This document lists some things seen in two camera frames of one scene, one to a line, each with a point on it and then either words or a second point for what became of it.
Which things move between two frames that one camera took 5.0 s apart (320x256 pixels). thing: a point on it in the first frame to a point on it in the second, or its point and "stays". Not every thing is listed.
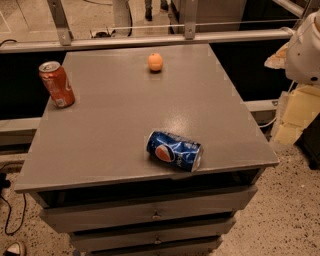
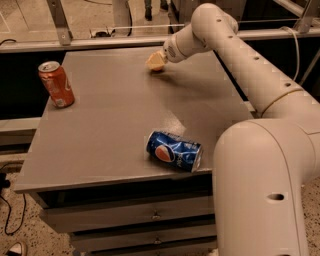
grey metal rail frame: (66, 39) stays
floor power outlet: (103, 35) stays
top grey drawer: (206, 204) stays
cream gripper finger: (278, 60) to (171, 51)
